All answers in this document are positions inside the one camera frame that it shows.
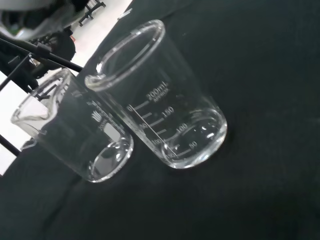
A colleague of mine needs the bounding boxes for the black tripod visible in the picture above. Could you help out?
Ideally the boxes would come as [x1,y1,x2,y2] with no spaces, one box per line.
[0,37,84,157]

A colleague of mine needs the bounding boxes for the black bench cloth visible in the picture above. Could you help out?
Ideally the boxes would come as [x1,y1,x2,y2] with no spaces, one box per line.
[0,0,320,240]

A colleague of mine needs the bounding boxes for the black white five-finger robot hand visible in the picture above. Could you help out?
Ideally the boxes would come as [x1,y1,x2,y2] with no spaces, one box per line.
[0,0,81,42]

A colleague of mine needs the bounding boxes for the black office chair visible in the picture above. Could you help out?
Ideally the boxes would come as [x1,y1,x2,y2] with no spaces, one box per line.
[7,29,77,91]

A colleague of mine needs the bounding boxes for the black chair base with casters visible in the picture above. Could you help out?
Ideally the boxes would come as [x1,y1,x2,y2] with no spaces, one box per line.
[78,0,106,28]

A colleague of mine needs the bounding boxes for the clear glass beaker white label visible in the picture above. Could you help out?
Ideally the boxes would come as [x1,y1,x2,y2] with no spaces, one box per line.
[9,67,135,184]

